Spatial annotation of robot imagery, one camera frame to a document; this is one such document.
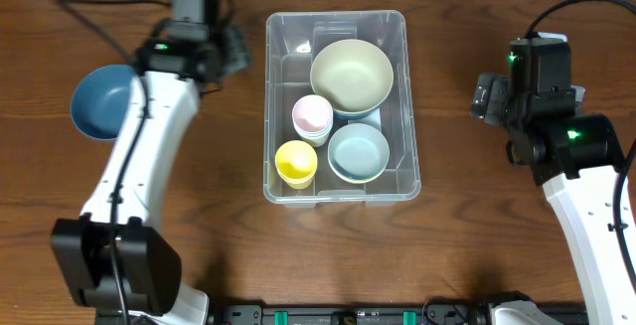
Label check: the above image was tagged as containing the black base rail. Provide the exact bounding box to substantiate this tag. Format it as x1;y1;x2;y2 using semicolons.
206;303;590;325

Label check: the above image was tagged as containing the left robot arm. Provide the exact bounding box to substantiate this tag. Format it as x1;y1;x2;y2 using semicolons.
50;0;250;324

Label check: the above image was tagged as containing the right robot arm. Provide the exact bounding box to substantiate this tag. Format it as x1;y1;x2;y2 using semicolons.
470;36;635;324

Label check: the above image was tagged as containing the yellow cup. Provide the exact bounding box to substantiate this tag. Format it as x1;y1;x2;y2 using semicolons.
275;140;318;180
277;170;315;190

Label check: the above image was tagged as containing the light blue cup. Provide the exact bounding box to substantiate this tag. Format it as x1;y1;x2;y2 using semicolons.
294;124;333;139

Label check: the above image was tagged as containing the cream white cup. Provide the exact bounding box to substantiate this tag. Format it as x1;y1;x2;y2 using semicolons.
300;134;329;147

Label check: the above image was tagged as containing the pink cup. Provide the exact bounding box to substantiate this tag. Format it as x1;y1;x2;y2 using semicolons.
292;94;333;133

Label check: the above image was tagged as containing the right black cable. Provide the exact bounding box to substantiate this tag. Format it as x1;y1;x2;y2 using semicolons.
524;0;636;291

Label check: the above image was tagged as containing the grey small bowl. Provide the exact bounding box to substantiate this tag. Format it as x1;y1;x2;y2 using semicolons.
327;123;391;184

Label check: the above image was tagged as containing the white paper label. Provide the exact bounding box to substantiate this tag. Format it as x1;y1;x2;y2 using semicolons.
348;108;382;131

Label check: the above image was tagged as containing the cream large bowl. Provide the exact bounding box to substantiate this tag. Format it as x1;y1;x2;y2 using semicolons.
309;39;395;112

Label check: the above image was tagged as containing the dark blue bowl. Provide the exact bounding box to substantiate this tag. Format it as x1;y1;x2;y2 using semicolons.
333;107;380;120
71;65;136;141

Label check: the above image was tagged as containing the clear plastic storage container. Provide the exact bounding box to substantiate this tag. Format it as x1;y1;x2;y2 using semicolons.
263;10;421;208

